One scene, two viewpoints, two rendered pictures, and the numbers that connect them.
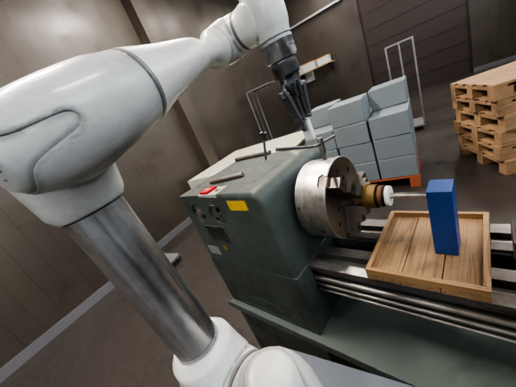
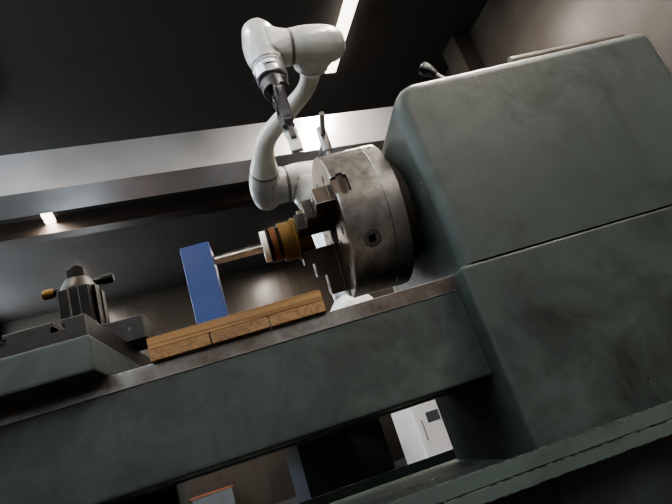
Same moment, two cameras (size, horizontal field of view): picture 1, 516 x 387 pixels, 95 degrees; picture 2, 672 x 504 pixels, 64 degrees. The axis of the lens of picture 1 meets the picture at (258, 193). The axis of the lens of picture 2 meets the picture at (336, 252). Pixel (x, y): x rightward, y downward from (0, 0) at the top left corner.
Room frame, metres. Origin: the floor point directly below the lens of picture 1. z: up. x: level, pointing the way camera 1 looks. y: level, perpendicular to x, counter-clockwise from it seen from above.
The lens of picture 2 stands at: (1.38, -1.24, 0.65)
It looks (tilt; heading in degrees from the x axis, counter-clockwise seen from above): 19 degrees up; 122
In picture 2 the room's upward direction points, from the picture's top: 19 degrees counter-clockwise
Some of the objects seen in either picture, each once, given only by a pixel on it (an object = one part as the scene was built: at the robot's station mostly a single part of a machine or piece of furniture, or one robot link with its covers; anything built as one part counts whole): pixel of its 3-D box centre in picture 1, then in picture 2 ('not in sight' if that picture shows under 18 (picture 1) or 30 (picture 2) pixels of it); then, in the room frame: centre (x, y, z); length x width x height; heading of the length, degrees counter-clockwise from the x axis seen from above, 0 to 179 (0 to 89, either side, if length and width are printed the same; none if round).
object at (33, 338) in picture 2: not in sight; (79, 364); (0.38, -0.67, 0.95); 0.43 x 0.18 x 0.04; 132
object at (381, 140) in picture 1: (360, 140); not in sight; (3.04, -1.55, 0.58); 1.20 x 0.77 x 1.15; 50
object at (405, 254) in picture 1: (428, 244); (247, 345); (0.63, -0.46, 0.89); 0.36 x 0.30 x 0.04; 132
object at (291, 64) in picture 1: (289, 77); (277, 94); (0.73, -0.21, 1.54); 0.08 x 0.07 x 0.09; 132
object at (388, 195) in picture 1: (408, 195); (239, 253); (0.65, -0.44, 1.08); 0.13 x 0.07 x 0.07; 42
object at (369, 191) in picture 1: (372, 196); (289, 240); (0.73, -0.37, 1.08); 0.09 x 0.09 x 0.09; 42
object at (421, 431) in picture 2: not in sight; (421, 415); (-2.87, 6.40, 0.72); 0.81 x 0.67 x 1.44; 141
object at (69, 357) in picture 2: not in sight; (61, 399); (0.33, -0.68, 0.90); 0.53 x 0.30 x 0.06; 132
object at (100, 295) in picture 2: not in sight; (84, 313); (0.34, -0.62, 1.07); 0.07 x 0.07 x 0.10; 42
